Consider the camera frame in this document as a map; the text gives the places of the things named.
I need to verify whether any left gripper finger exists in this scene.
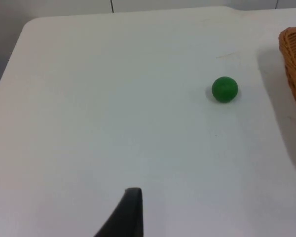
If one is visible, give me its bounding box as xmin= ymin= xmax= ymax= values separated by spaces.
xmin=93 ymin=187 xmax=145 ymax=237

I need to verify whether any green ball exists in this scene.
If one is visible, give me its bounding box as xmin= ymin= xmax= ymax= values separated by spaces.
xmin=211 ymin=76 xmax=239 ymax=104

